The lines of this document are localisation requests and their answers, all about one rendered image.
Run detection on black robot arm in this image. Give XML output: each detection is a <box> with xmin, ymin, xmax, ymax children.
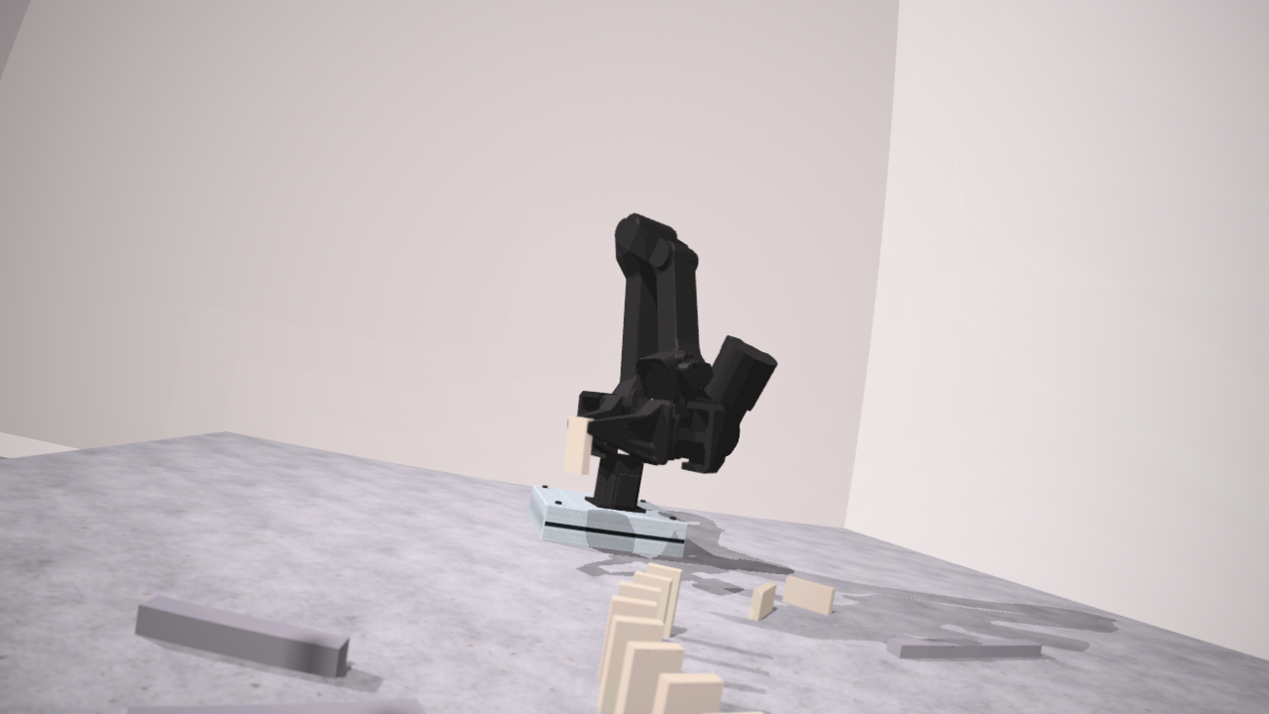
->
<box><xmin>585</xmin><ymin>213</ymin><xmax>777</xmax><ymax>514</ymax></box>

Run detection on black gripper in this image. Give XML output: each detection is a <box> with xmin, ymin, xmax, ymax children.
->
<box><xmin>577</xmin><ymin>391</ymin><xmax>728</xmax><ymax>474</ymax></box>

